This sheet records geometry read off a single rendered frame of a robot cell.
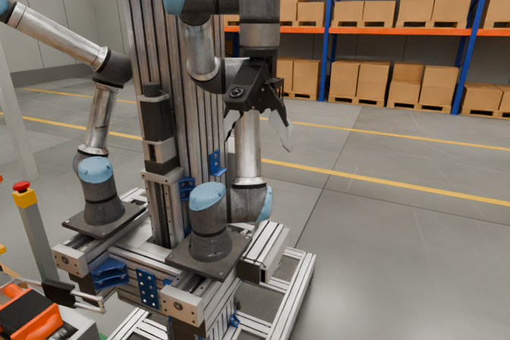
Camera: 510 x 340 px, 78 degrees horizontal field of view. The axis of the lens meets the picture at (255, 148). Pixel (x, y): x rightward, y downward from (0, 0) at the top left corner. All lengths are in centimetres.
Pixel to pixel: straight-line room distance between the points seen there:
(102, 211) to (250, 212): 61
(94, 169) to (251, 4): 91
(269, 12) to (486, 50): 834
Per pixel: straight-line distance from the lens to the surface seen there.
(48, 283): 77
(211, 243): 108
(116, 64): 124
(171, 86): 116
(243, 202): 101
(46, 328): 71
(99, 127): 141
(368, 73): 745
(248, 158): 101
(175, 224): 129
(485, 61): 886
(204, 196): 100
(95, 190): 133
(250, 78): 58
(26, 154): 449
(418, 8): 736
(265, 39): 60
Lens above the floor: 177
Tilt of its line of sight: 22 degrees down
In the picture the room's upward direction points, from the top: straight up
